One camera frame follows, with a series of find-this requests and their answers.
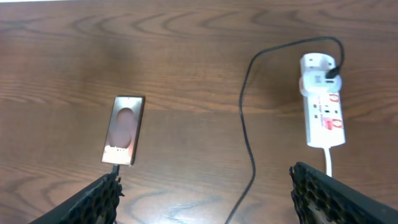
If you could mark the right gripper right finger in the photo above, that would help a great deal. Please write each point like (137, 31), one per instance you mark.
(319, 198)

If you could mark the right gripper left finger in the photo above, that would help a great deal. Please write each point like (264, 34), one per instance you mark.
(95, 204)

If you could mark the white USB charger plug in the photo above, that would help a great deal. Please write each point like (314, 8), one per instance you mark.
(314, 68)

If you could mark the white power strip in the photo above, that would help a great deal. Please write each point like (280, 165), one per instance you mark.
(324, 120)

